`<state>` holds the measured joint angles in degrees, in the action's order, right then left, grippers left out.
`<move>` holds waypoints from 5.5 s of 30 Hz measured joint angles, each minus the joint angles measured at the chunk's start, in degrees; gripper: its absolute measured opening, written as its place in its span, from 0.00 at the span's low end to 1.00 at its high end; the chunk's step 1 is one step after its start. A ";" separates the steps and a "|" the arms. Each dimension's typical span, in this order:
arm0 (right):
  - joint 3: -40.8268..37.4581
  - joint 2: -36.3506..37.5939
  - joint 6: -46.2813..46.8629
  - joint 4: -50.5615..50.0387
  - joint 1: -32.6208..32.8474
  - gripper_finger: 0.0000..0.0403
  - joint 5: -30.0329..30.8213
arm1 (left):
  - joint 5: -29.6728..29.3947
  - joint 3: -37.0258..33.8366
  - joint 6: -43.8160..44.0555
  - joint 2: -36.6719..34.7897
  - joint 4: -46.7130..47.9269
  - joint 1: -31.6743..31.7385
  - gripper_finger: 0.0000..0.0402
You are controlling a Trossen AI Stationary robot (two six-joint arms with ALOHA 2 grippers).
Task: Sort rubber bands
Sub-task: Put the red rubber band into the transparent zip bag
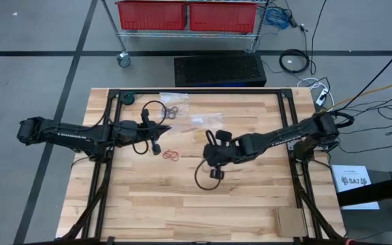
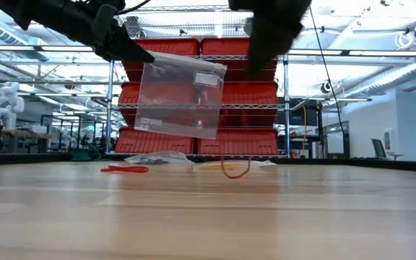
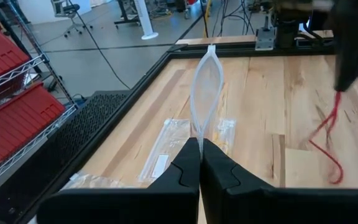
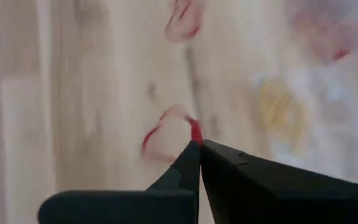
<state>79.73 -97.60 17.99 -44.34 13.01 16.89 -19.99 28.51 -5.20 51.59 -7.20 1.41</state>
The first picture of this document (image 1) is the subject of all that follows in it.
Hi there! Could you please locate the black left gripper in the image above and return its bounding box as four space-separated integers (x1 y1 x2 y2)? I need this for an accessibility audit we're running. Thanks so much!
136 108 172 156

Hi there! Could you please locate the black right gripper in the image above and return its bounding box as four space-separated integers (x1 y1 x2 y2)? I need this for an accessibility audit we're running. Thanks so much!
204 130 241 180

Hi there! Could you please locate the black rubber band bunch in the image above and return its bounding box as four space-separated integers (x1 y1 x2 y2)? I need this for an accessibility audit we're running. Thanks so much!
161 105 180 120

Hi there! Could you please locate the clear plastic zip bag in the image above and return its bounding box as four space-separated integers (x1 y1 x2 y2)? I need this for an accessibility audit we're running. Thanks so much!
159 92 191 120
168 113 225 136

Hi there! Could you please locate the green tape roll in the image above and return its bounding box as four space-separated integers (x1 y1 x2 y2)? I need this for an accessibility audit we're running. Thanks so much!
120 92 135 105

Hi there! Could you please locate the black perforated computer case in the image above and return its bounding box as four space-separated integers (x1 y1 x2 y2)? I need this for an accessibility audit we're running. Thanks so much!
174 52 267 88

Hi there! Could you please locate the brown cardboard box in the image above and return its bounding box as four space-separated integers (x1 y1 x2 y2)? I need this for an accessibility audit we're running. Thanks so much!
273 207 308 238

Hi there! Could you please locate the white power strip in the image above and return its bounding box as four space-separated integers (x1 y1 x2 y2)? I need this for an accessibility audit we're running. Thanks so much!
314 87 329 107

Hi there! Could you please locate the red plastic bin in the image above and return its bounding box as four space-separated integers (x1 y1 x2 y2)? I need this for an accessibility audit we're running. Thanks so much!
188 1 259 34
116 0 187 31

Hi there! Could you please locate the white paper sign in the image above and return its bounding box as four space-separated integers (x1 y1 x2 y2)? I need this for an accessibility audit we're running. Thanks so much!
331 165 380 211

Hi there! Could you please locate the black beam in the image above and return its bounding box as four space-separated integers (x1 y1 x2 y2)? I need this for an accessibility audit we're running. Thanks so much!
337 174 392 208

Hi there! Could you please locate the grey side table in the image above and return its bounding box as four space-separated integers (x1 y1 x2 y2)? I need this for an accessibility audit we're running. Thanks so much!
338 169 392 245

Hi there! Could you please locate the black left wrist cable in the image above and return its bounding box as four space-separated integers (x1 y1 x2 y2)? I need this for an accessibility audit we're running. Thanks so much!
140 100 167 129

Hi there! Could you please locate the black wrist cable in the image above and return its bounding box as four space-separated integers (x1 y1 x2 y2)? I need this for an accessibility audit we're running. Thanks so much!
140 100 167 129
194 129 221 191

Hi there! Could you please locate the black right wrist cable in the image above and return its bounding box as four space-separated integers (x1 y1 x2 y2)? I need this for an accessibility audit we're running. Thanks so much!
194 129 221 191

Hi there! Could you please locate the chrome wire shelf cart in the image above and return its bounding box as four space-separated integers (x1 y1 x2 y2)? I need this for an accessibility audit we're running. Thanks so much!
100 0 270 69

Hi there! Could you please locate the white cable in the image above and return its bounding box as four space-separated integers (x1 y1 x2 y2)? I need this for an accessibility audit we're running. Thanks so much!
296 77 335 106

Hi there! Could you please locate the black cable coil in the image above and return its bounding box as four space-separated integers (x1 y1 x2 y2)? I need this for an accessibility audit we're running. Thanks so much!
278 48 311 74

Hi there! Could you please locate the thick black cable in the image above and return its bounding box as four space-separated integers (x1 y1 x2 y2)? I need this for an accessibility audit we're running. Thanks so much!
331 111 355 129

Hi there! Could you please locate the blue cable coil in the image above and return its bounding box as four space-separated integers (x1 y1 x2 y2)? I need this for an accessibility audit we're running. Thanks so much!
265 6 291 30

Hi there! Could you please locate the thin black cable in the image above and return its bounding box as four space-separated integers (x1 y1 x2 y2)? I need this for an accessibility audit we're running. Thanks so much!
310 0 328 75

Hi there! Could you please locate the yellow cable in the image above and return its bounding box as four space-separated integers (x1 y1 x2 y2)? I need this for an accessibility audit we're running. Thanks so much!
318 78 392 113

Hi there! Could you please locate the long black cable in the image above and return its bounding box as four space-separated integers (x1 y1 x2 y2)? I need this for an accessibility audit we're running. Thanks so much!
338 44 392 112

